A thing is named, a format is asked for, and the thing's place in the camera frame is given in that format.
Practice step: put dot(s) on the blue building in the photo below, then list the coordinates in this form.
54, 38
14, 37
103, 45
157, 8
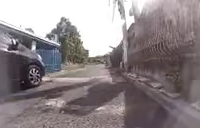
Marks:
49, 56

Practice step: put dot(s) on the dark car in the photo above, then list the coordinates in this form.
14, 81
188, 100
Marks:
8, 66

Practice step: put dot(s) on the concrete kerb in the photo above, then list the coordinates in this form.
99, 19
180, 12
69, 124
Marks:
154, 106

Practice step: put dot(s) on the wall with mesh fence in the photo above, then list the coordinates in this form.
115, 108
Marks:
168, 46

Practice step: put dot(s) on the green tree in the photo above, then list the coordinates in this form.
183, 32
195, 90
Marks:
71, 43

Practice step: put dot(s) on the pale pole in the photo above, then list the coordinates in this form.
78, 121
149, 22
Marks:
124, 43

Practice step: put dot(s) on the grey asphalt road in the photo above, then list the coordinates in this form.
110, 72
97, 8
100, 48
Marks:
88, 113

